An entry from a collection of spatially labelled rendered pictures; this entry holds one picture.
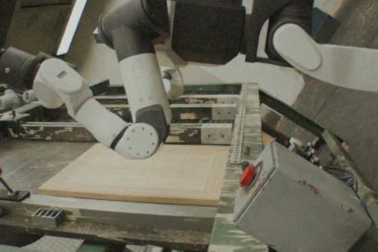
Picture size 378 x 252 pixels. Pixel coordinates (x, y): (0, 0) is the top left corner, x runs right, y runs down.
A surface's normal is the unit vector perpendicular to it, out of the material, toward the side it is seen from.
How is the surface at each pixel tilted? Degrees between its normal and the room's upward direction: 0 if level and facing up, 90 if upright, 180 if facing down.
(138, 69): 90
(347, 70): 111
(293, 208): 90
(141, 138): 90
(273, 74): 90
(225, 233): 58
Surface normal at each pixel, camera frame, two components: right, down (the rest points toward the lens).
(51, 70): 0.37, -0.52
